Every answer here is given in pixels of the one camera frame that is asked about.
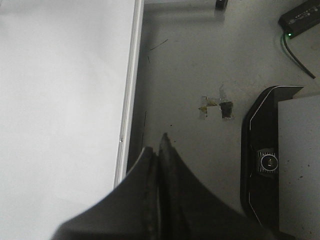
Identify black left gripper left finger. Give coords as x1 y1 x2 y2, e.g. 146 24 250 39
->
52 147 159 240

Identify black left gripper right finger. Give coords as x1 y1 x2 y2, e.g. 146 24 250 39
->
158 133 275 240

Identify black robot base unit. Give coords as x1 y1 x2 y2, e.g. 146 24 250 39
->
239 85 320 240

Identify tape remnants on table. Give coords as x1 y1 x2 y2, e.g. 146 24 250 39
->
198 84 234 121

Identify small black block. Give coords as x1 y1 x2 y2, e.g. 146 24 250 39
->
215 0 228 11

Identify black power adapter box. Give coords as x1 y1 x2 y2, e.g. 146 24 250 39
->
278 0 320 39

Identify white whiteboard with aluminium frame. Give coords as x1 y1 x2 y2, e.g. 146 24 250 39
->
0 0 144 240

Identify black thin cable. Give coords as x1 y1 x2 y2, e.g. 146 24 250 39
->
280 33 316 80

